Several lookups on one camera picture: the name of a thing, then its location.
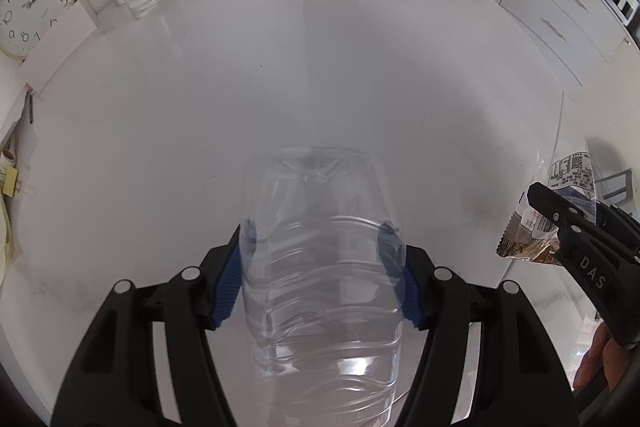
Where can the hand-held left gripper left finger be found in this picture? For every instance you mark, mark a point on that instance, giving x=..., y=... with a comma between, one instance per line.
x=227, y=287

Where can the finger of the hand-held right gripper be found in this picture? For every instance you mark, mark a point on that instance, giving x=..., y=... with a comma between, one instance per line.
x=550, y=207
x=620, y=227

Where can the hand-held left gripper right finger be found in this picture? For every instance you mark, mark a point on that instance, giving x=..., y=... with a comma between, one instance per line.
x=412, y=292

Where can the clear bag of brown snacks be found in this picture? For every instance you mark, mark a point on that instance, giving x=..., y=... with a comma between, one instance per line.
x=565, y=177

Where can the clear plastic bottle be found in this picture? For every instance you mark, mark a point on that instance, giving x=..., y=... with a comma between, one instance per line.
x=320, y=257

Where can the person's right hand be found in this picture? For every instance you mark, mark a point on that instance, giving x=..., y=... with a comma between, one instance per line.
x=595, y=357

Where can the white middle drawer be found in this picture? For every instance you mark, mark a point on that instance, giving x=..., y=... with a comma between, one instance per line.
x=545, y=22

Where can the yellow binder clip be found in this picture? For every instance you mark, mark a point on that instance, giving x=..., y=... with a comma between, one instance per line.
x=11, y=179

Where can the black pen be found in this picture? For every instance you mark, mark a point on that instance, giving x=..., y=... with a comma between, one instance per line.
x=31, y=109

